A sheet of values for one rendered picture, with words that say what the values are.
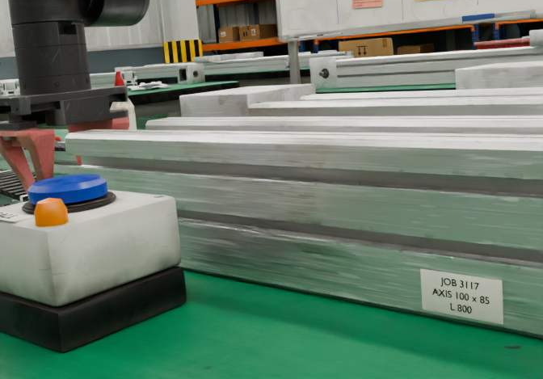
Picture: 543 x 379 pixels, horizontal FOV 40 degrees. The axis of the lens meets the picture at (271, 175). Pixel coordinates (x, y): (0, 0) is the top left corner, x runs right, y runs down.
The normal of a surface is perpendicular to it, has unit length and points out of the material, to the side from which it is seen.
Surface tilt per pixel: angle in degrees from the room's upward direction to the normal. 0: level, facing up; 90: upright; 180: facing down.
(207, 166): 90
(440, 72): 90
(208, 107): 90
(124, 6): 117
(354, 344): 0
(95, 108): 90
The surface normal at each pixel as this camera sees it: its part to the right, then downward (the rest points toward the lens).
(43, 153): 0.73, 0.40
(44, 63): 0.04, 0.16
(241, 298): -0.08, -0.98
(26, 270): -0.66, 0.18
